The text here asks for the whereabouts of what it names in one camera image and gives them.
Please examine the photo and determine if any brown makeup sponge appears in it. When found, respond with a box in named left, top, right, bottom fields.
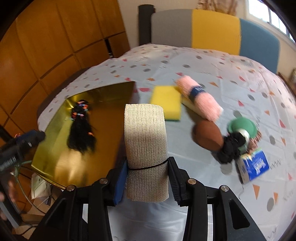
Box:
left=193, top=120, right=224, bottom=152

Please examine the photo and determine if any beige waffle cloth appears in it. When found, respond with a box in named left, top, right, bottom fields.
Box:
left=125, top=104, right=169, bottom=202

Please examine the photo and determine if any blue tissue pack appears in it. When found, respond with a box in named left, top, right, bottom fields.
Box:
left=236, top=149, right=270, bottom=184

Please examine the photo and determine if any white sponge block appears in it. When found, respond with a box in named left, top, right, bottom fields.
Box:
left=182, top=96, right=199, bottom=114

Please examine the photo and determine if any pink dishcloth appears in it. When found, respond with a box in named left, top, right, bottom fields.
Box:
left=176, top=75, right=223, bottom=122

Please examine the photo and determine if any yellow sponge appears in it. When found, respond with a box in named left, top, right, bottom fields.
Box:
left=150, top=86, right=182, bottom=121

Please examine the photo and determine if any pink satin scrunchie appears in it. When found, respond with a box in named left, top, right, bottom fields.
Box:
left=247, top=131, right=262, bottom=154

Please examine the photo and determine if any green silicone squeeze bottle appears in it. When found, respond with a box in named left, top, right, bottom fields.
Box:
left=227, top=117, right=258, bottom=154

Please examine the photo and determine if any gold metal tray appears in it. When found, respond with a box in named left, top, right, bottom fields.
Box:
left=31, top=81, right=139, bottom=189

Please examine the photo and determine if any patterned white tablecloth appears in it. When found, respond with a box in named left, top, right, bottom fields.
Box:
left=36, top=43, right=296, bottom=241

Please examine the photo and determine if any wooden wardrobe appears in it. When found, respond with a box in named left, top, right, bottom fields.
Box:
left=1, top=1, right=130, bottom=135

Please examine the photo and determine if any wooden side table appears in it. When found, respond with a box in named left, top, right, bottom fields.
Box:
left=278, top=72, right=296, bottom=95

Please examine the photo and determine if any grey yellow blue headboard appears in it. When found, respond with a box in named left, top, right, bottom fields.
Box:
left=151, top=9, right=280, bottom=73

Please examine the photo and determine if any beige patterned curtain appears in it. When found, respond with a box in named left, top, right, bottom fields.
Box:
left=196, top=0, right=238, bottom=16

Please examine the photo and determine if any window with bars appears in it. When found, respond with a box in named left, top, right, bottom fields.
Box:
left=247, top=0, right=295, bottom=44

